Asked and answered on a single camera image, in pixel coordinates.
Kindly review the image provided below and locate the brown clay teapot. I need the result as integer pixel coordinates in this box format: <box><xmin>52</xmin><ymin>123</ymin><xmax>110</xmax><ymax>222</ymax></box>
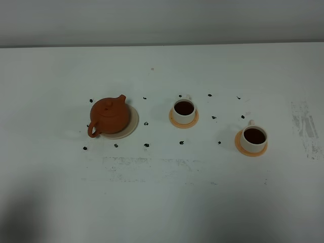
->
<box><xmin>88</xmin><ymin>95</ymin><xmax>130</xmax><ymax>138</ymax></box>

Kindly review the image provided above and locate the orange coaster near teapot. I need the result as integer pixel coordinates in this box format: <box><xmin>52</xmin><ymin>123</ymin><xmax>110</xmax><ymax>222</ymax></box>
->
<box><xmin>169</xmin><ymin>109</ymin><xmax>199</xmax><ymax>129</ymax></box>

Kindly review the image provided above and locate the white teacup near teapot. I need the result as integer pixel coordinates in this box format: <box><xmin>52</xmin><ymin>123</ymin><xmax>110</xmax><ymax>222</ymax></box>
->
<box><xmin>172</xmin><ymin>95</ymin><xmax>196</xmax><ymax>124</ymax></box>

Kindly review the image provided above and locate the beige round teapot coaster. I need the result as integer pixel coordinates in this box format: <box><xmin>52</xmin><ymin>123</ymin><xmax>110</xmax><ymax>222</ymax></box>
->
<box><xmin>101</xmin><ymin>104</ymin><xmax>139</xmax><ymax>140</ymax></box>

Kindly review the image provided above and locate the orange coaster far right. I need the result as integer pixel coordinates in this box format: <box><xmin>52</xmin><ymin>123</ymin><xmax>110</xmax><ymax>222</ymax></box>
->
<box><xmin>234</xmin><ymin>130</ymin><xmax>268</xmax><ymax>157</ymax></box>

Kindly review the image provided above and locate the white teacup far right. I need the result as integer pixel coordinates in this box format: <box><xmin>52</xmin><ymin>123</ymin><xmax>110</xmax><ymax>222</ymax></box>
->
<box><xmin>240</xmin><ymin>120</ymin><xmax>268</xmax><ymax>153</ymax></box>

